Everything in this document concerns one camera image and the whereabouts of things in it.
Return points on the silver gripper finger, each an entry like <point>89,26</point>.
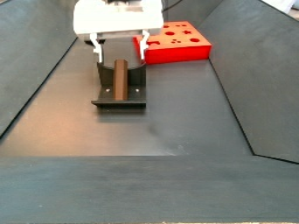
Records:
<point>98,48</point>
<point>144,44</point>

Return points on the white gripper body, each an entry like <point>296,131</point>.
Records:
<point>118,18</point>

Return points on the brown hexagonal peg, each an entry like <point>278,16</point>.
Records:
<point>121,80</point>

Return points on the red shape-sorter block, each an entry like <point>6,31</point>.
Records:
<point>180,43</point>

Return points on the dark grey curved holder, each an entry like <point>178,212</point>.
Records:
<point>136,88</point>

